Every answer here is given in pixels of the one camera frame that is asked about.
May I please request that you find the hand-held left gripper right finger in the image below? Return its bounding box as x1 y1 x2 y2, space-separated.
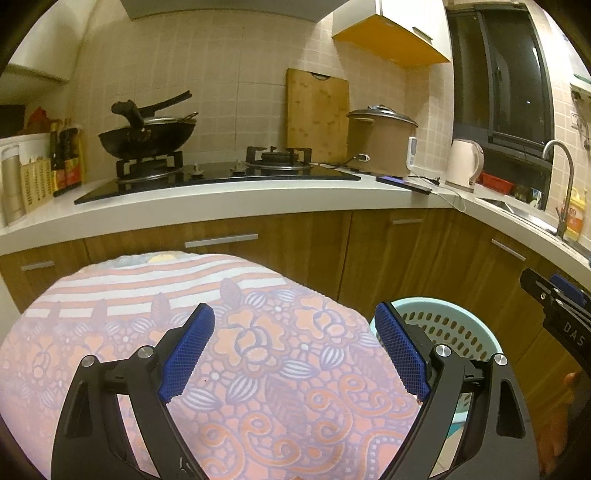
373 302 541 480

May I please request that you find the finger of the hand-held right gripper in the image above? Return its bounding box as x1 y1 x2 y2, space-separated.
551 273 591 315
519 268 566 308

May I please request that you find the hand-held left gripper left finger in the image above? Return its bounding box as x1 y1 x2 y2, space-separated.
51 302 215 480

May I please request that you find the light blue plastic basket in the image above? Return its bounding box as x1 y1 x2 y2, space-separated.
369 298 502 425

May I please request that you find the person's right hand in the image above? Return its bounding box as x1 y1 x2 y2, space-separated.
538 369 583 476

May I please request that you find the yellow detergent bottle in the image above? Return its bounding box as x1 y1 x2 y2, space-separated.
564 187 587 243

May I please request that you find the steel sink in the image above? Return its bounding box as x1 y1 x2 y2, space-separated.
475 196 561 232

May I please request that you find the floral patterned cloth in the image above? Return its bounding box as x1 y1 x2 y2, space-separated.
0 249 423 480

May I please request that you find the red plastic container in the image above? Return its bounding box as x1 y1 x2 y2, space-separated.
478 172 515 195

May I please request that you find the steel kitchen faucet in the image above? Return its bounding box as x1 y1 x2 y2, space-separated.
541 141 575 238

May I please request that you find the white electric kettle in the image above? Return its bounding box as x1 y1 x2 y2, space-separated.
444 138 485 193

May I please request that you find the dark smartphone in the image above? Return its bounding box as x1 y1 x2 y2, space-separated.
375 174 433 193

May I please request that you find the black glass gas stove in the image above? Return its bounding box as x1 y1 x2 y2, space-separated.
74 147 362 206

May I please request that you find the beige rice cooker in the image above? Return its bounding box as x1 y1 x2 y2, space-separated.
346 105 419 178

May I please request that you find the dark window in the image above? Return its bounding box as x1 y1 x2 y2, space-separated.
447 9 555 160

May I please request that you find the black wok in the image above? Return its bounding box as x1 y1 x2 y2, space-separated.
98 124 197 160

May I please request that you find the dark sauce bottle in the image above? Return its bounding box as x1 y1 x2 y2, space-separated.
50 121 70 197
65 119 85 188

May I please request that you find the beige canister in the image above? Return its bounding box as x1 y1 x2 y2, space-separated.
0 144 24 227

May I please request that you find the wooden cutting board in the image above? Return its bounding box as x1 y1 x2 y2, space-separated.
286 68 350 164

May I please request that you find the red cloth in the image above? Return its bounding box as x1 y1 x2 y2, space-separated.
25 107 51 136

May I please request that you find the white charging cable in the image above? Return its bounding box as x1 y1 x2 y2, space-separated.
409 173 467 213

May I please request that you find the white wall cabinet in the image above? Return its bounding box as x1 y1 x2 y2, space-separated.
332 0 452 70
7 46 86 84

